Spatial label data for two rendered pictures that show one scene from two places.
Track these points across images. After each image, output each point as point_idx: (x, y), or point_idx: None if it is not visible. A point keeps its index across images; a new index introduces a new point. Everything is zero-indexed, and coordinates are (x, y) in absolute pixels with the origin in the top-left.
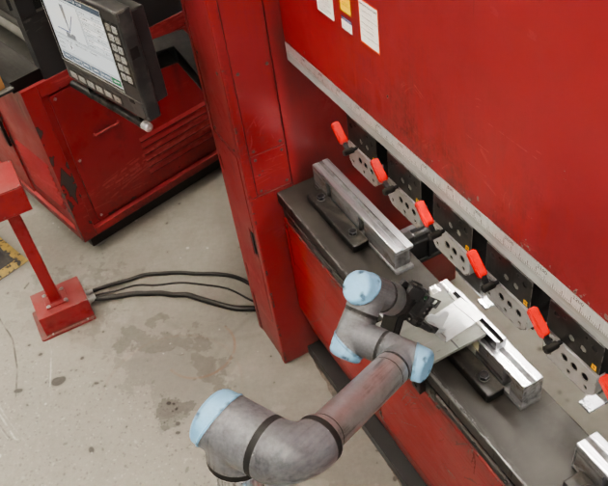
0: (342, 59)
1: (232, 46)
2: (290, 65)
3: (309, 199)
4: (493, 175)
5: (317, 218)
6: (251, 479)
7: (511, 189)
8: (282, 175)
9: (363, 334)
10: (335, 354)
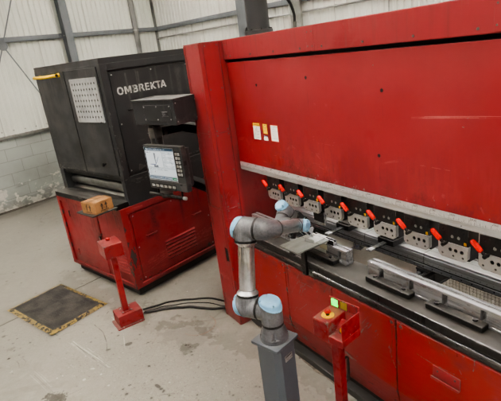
0: (264, 153)
1: (221, 161)
2: (242, 171)
3: None
4: (321, 161)
5: None
6: (252, 243)
7: (328, 162)
8: None
9: (284, 219)
10: None
